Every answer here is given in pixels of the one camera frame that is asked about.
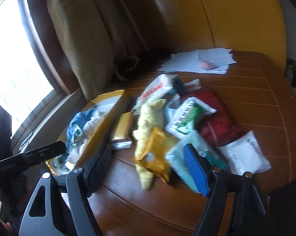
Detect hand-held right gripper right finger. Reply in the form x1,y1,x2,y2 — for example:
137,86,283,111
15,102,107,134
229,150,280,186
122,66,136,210
183,143,267,236

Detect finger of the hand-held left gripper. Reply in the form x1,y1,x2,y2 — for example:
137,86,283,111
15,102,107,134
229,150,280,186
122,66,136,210
0,141,68,178

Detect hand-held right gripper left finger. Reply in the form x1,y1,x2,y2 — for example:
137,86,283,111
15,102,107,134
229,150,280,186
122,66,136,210
19,144,113,236

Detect white packet with landscape print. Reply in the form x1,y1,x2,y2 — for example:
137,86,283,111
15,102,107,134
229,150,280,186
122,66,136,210
166,130,229,193

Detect yellow cardboard box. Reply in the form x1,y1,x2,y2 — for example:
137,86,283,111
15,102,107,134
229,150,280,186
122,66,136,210
47,89,133,176

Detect gold foil packet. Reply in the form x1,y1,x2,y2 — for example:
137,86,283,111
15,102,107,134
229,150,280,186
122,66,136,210
110,112,135,151

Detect yellow plastic packet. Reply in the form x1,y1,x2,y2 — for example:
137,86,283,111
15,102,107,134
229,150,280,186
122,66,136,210
134,127,181,183

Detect white desiccant packet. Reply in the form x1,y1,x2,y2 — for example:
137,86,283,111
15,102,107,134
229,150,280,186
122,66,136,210
217,131,271,177

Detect red plastic packet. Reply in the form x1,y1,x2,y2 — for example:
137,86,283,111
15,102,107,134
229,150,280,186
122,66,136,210
181,88,243,146

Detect white packet with green print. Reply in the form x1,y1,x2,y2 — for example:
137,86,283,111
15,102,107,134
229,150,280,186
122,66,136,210
166,97,217,140

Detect yellow fluffy towel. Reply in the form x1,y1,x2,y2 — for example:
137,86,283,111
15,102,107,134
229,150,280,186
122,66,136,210
132,99,168,190

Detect white packet with red print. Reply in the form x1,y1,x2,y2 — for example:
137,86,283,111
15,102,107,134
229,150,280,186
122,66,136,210
131,74,174,115

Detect window sill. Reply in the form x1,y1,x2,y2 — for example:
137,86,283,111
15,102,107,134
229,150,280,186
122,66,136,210
10,88,89,154

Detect blue knit cloth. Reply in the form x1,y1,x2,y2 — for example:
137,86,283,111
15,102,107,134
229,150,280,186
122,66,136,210
66,109,95,143

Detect window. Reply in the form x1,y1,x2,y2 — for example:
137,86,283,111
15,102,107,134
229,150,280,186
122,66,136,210
0,0,58,134

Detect small dark teal object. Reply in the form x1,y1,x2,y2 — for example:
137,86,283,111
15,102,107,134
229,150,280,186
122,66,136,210
172,77,186,94

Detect small pink object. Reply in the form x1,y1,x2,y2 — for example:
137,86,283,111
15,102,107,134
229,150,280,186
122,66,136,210
198,59,215,71

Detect dark fringed cloth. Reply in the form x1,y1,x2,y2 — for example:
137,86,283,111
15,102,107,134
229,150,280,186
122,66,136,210
114,48,173,83

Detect white paper sheet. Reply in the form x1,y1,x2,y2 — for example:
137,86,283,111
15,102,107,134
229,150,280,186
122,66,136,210
159,51,230,75
196,48,236,67

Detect beige curtain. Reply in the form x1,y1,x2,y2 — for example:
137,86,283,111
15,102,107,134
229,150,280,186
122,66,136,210
41,0,149,102

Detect dark clutter pile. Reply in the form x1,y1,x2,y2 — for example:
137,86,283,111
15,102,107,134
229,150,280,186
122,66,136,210
285,58,296,99

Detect yellow wooden cabinet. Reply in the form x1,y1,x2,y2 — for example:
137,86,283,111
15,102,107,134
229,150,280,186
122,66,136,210
143,0,287,55

